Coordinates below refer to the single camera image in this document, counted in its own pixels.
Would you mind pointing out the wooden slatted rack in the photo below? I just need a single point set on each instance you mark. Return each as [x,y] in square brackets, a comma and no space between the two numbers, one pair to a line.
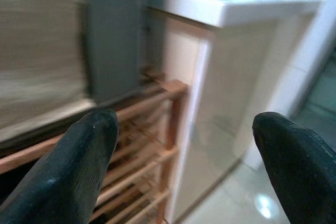
[157,155]

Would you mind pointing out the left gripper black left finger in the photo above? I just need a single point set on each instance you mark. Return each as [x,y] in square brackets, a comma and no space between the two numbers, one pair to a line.
[65,171]

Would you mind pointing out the white counter cabinet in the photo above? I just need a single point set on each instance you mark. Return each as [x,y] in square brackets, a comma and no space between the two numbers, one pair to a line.
[231,72]

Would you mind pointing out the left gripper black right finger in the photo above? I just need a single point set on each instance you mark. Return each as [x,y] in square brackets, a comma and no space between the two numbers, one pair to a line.
[302,171]

